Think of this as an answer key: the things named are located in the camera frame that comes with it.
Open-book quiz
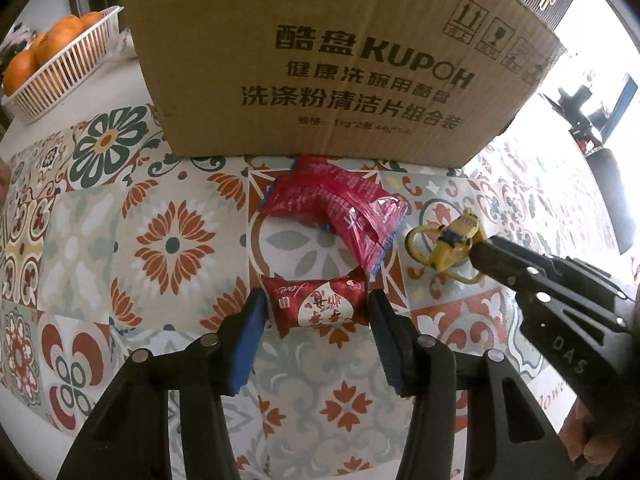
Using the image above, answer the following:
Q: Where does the right side dark chair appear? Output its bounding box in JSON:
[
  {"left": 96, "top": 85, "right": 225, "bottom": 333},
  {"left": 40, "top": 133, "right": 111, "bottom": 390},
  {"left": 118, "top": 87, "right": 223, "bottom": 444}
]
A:
[{"left": 586, "top": 148, "right": 636, "bottom": 255}]

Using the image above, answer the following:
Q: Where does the red candy wrapper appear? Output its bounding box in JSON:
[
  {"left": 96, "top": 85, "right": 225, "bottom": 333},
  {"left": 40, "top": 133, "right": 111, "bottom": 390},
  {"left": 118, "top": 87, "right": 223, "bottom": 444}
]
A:
[{"left": 262, "top": 268, "right": 368, "bottom": 338}]

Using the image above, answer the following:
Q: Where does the pink snack bag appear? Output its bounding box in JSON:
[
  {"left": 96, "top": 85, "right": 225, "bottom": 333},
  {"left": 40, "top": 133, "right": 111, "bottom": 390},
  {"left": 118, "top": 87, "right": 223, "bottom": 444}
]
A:
[{"left": 260, "top": 155, "right": 409, "bottom": 278}]

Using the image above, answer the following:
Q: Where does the white basket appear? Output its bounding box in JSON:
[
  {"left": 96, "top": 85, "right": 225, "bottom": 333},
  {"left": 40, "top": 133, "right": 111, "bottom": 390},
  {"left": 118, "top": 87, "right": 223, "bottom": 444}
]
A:
[{"left": 1, "top": 6, "right": 122, "bottom": 124}]

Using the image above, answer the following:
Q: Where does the right hand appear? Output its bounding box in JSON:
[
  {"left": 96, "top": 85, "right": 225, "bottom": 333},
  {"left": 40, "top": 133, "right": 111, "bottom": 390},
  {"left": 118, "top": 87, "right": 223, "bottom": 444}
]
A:
[{"left": 559, "top": 399, "right": 639, "bottom": 465}]

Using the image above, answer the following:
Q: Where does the oranges pile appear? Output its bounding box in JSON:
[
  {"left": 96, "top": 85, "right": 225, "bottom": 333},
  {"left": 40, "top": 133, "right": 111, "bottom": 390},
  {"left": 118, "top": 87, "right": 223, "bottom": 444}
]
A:
[{"left": 2, "top": 12, "right": 102, "bottom": 96}]

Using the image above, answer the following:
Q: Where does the patterned table runner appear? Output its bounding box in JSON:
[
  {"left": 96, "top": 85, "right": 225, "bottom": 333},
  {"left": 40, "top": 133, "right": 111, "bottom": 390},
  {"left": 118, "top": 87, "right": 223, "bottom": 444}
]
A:
[{"left": 0, "top": 104, "right": 612, "bottom": 480}]

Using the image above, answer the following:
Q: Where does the floral tissue box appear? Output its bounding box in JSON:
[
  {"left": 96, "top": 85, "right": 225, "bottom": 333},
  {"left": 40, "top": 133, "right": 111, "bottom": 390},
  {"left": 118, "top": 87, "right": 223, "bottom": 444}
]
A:
[{"left": 114, "top": 28, "right": 137, "bottom": 60}]

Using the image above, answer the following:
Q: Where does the brown cardboard box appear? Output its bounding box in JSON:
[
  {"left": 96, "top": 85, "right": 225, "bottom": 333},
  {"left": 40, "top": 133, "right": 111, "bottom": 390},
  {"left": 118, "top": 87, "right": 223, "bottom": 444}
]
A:
[{"left": 122, "top": 0, "right": 564, "bottom": 167}]

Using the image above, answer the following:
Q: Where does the yellow toy keychain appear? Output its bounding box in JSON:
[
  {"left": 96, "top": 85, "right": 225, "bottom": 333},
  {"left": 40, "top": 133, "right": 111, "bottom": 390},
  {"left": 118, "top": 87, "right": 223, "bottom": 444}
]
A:
[{"left": 405, "top": 208, "right": 488, "bottom": 285}]

